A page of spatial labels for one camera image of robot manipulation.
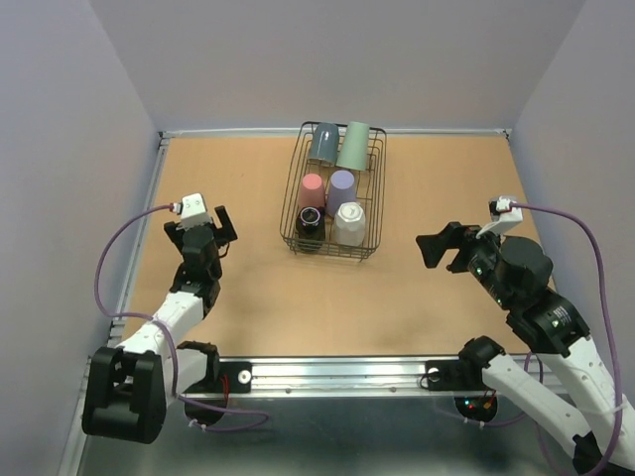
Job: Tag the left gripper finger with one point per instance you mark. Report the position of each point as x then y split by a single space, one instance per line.
223 229
175 233

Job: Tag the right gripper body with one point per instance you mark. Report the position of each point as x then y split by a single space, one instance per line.
480 254

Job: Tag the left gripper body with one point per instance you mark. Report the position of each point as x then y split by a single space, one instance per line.
215 272

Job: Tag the black mug white inside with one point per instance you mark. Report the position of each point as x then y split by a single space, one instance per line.
310 227

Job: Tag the pink cup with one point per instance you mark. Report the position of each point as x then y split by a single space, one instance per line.
311 192

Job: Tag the lavender cup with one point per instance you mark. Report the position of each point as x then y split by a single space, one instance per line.
341 189

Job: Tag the green cup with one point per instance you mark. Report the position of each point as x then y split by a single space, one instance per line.
353 154

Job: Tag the grey mug white inside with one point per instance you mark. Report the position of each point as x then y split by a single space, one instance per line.
325 143

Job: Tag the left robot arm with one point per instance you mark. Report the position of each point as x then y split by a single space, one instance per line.
131 385

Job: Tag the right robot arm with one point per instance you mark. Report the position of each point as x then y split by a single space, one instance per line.
595 425

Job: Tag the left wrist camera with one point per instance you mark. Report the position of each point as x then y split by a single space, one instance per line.
192 211

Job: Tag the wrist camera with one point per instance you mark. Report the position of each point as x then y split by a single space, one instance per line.
504 216
192 211

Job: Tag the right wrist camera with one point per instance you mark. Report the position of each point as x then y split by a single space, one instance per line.
504 216

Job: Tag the black wire dish rack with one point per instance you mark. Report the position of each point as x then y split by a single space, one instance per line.
370 191

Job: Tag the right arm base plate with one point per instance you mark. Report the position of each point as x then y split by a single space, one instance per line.
455 375

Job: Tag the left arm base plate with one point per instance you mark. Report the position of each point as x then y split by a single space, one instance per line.
234 377

